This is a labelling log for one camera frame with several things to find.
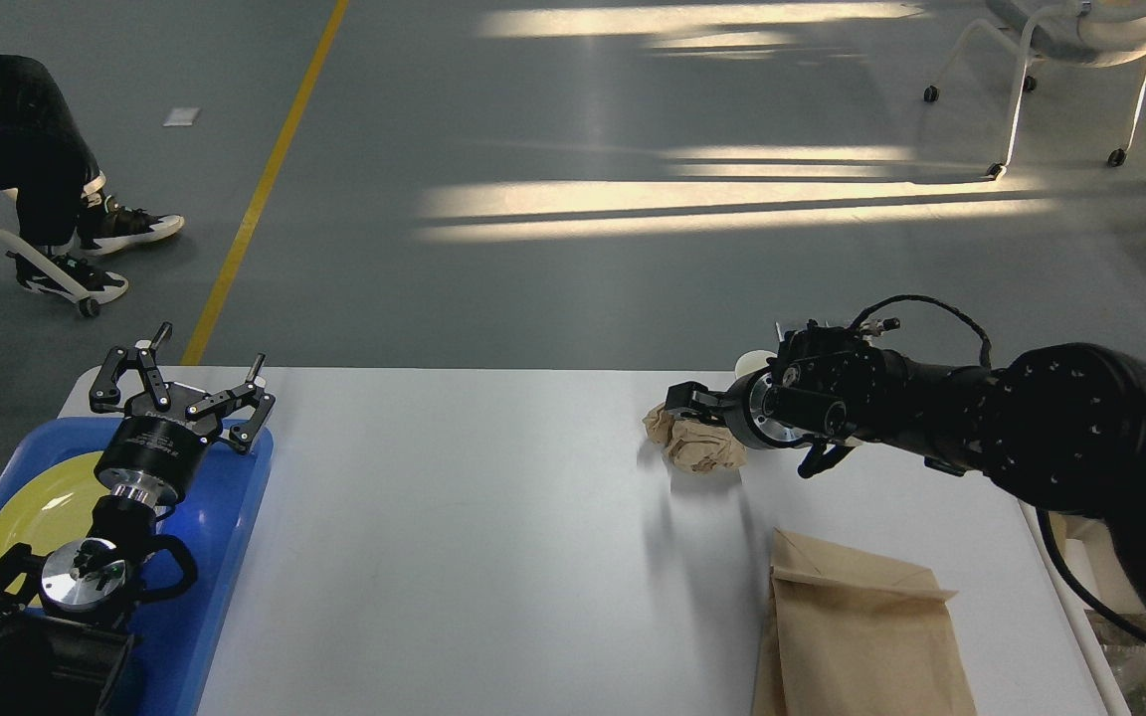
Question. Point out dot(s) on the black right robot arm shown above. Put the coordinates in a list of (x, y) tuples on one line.
[(1063, 428)]

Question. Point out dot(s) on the white plastic bin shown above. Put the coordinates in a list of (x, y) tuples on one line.
[(1086, 549)]

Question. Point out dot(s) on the blue plastic tray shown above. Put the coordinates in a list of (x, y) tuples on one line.
[(176, 639)]

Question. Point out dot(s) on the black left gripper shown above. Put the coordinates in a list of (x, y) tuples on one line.
[(153, 452)]

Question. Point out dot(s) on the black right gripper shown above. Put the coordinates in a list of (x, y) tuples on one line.
[(694, 402)]

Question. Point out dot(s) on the white chair on casters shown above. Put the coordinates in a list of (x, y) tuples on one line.
[(1084, 34)]

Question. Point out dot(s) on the person in dark trousers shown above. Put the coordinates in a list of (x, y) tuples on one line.
[(65, 210)]

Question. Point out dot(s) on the brown paper ball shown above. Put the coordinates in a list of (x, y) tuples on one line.
[(694, 447)]

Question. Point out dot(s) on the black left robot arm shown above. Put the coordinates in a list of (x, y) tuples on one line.
[(124, 616)]

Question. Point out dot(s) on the white frame with casters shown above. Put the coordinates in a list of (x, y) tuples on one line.
[(86, 302)]

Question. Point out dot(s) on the yellow round plate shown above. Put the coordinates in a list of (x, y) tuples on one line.
[(53, 507)]

